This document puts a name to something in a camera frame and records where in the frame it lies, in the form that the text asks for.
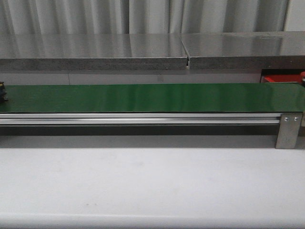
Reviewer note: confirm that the red mushroom push button switch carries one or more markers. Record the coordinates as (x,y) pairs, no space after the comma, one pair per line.
(302,78)

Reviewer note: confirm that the grey stone counter slab left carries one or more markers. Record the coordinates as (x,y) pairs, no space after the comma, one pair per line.
(92,52)

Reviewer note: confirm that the grey stone counter slab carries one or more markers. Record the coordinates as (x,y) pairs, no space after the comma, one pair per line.
(248,50)
(92,52)

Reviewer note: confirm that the grey stone counter slab right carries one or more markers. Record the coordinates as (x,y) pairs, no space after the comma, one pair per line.
(248,50)

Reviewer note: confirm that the green conveyor belt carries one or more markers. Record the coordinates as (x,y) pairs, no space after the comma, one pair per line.
(156,98)

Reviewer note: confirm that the red plastic tray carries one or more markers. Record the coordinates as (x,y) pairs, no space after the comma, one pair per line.
(282,78)

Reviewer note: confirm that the grey curtain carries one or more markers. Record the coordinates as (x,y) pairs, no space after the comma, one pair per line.
(149,16)

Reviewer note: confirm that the steel conveyor support bracket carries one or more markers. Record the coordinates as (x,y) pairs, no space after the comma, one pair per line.
(289,127)

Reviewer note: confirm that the aluminium conveyor frame rail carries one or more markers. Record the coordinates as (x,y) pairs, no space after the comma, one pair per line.
(148,118)

